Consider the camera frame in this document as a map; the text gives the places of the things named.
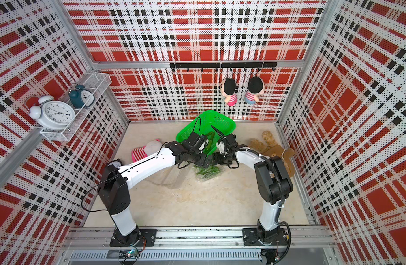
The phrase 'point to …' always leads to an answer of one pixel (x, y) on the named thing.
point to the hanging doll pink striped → (228, 88)
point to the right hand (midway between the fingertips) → (217, 160)
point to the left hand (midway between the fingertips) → (205, 158)
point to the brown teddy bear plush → (267, 146)
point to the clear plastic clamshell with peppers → (201, 179)
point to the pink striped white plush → (150, 148)
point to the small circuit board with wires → (130, 255)
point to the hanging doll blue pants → (256, 86)
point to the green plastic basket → (210, 123)
